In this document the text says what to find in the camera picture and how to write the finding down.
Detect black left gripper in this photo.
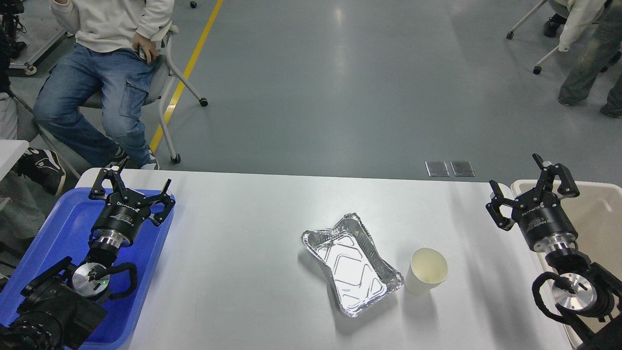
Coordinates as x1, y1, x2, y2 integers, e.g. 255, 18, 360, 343
89, 167, 176, 248

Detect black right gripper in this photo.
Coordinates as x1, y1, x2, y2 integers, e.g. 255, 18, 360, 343
485, 154, 580, 252

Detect cream paper cup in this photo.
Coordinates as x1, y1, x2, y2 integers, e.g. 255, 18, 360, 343
404, 248, 449, 296

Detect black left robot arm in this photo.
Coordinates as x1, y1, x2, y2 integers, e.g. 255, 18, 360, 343
1, 169, 176, 350

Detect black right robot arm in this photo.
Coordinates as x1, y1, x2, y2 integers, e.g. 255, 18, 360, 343
486, 153, 622, 350

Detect beige plastic bin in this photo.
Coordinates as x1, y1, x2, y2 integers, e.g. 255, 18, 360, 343
510, 179, 622, 349

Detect blue plastic tray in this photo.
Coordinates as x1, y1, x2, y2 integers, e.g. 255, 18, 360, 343
0, 188, 173, 350

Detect right floor socket plate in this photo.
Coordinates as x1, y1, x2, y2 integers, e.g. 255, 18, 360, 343
449, 161, 476, 177

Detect floor socket plate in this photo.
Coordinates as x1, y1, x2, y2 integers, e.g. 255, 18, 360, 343
449, 161, 476, 177
425, 161, 449, 177

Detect black and white sneaker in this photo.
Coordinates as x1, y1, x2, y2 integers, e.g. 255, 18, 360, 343
17, 148, 67, 196

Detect seated person in jeans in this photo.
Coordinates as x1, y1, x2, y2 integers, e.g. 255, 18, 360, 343
34, 0, 174, 170

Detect left floor socket plate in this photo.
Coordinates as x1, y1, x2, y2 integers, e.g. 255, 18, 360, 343
425, 161, 449, 177

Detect white chair legs with castors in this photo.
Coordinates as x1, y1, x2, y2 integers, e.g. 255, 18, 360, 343
506, 0, 560, 75

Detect metal trolley base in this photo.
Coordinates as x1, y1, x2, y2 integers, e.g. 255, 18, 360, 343
9, 27, 66, 76

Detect person in olive trousers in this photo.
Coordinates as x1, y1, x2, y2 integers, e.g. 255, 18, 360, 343
557, 0, 622, 105

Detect crumpled aluminium foil tray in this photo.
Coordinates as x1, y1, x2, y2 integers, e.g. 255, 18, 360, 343
301, 213, 404, 317

